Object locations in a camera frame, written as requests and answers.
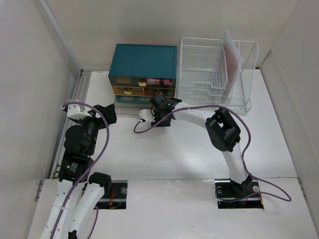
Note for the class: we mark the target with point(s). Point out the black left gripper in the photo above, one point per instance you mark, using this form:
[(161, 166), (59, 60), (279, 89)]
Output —
[(108, 111)]

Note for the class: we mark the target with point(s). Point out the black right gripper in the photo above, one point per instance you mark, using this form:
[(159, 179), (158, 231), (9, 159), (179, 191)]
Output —
[(165, 123)]

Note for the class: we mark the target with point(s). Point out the pink lid marker tube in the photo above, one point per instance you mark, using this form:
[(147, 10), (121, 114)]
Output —
[(153, 81)]

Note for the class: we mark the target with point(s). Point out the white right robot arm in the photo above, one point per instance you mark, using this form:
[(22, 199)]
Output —
[(223, 132)]

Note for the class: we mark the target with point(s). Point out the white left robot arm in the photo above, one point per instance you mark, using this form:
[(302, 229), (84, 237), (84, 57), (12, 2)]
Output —
[(78, 191)]

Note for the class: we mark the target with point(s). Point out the teal drawer organizer box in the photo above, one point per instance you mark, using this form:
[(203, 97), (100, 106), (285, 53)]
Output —
[(145, 61)]

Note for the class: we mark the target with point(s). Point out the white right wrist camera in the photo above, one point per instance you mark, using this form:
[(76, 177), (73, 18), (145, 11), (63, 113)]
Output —
[(147, 115)]

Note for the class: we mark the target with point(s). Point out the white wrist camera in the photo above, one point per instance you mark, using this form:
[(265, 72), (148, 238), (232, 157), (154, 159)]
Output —
[(75, 112), (147, 115)]

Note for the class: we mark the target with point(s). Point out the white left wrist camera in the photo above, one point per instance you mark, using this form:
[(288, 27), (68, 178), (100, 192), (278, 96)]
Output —
[(75, 112)]

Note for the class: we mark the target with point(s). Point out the white wire file rack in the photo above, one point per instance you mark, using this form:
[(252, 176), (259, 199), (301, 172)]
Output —
[(202, 74)]

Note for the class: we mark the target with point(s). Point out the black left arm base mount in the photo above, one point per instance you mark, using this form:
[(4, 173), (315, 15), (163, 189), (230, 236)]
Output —
[(116, 199)]

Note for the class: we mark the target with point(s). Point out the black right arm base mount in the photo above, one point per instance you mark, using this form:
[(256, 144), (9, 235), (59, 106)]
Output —
[(231, 195)]

